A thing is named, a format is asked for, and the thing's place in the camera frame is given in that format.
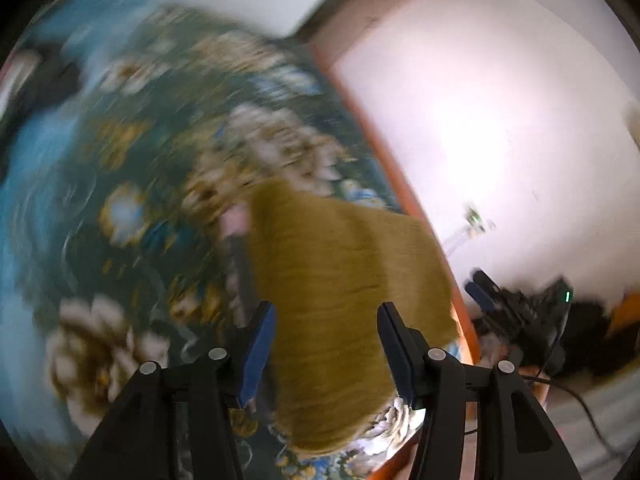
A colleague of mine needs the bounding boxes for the olive green knit sweater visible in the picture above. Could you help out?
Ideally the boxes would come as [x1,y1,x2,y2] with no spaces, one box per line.
[247,179,458,455]

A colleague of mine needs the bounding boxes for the teal floral bedspread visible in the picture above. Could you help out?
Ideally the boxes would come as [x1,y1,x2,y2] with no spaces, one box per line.
[1,0,424,479]

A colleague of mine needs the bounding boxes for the dark grey folded garment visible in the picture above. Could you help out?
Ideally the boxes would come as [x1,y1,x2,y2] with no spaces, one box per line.
[228,235,260,327]

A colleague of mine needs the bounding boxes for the black cable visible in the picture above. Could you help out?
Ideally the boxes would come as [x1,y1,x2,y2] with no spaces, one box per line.
[519,328,626,461]

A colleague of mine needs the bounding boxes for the black garment white stripes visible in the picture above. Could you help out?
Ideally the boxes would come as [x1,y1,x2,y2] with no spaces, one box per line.
[1,41,82,179]

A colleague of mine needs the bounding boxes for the pink folded garment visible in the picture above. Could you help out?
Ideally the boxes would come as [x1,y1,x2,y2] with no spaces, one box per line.
[220,202,252,256]

